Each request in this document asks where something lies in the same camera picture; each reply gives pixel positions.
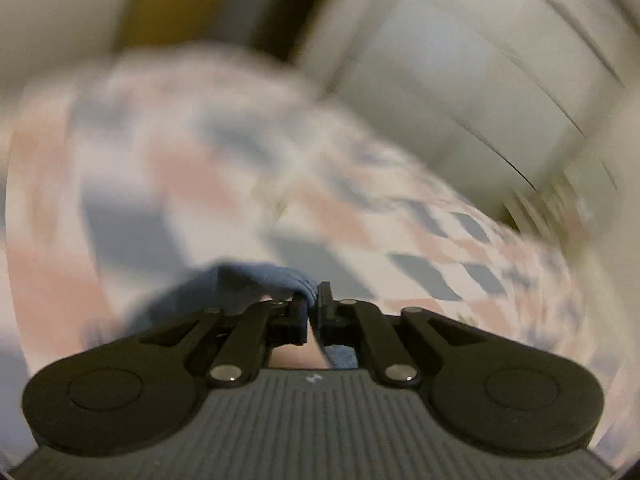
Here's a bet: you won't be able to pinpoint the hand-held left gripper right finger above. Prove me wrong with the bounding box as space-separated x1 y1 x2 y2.
317 282 497 389

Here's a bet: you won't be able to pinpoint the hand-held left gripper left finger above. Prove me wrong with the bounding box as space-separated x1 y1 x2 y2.
140 294 309 389

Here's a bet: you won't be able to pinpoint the blue denim jeans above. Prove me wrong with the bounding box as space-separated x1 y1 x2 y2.
131 259 362 370

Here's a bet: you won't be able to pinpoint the pink blue checkered quilt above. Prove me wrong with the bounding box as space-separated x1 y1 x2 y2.
0 42 623 463

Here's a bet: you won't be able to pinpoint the white wardrobe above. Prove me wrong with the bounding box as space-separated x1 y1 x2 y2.
299 0 640 226

